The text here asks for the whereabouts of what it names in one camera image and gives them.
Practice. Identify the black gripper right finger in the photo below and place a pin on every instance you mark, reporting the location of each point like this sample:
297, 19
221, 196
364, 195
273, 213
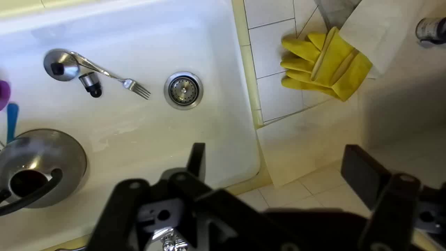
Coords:
364, 171

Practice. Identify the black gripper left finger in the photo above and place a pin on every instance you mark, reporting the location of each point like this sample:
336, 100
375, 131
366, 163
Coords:
196, 157

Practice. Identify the round metal drain plug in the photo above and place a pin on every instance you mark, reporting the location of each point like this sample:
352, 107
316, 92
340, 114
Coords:
182, 89

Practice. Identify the white ceramic sink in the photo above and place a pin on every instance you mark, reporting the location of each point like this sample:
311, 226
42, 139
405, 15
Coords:
139, 134

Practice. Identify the yellow rubber glove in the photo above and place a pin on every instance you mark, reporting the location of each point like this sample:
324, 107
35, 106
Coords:
331, 64

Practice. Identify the silver fork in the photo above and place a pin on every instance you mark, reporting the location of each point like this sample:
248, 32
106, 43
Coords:
106, 71

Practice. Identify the small black silver stopper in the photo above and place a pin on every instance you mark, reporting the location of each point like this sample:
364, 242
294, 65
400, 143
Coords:
90, 83

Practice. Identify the stainless steel kettle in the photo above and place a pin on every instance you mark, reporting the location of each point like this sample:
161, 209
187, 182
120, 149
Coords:
43, 162

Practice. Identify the metal cylinder object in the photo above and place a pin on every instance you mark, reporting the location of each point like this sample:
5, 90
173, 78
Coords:
432, 29

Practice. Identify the purple scrubber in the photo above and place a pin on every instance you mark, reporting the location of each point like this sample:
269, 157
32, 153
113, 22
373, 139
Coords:
3, 92

